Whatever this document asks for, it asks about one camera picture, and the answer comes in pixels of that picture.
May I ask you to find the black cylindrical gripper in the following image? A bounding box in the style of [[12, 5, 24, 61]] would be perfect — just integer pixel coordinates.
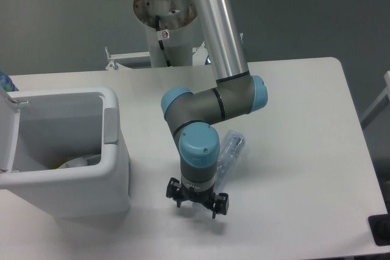
[[166, 177, 229, 219]]

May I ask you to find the white paper wrapper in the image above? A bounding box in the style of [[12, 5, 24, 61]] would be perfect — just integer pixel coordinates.
[[57, 154, 101, 169]]

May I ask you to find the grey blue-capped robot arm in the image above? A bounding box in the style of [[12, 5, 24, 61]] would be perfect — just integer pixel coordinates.
[[133, 0, 268, 215]]

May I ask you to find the white open trash can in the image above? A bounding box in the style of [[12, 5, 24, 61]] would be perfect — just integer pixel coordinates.
[[1, 87, 130, 217]]

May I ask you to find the clear plastic water bottle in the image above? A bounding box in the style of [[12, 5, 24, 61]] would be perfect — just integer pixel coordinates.
[[213, 130, 246, 195]]

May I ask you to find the blue patterned object left edge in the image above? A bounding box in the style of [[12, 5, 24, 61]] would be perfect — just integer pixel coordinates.
[[0, 71, 19, 92]]

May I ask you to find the white metal frame bracket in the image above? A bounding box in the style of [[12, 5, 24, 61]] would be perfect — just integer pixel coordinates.
[[104, 32, 245, 71]]

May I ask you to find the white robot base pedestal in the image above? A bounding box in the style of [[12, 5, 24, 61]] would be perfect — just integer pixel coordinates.
[[133, 0, 200, 68]]

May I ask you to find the black cable on pedestal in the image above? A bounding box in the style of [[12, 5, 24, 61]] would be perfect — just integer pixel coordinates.
[[155, 15, 172, 68]]

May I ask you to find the black table clamp mount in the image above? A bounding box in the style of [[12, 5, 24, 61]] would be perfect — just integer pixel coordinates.
[[368, 214, 389, 247]]

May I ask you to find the white frame leg right edge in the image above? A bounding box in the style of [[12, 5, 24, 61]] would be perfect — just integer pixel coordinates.
[[360, 71, 389, 129]]

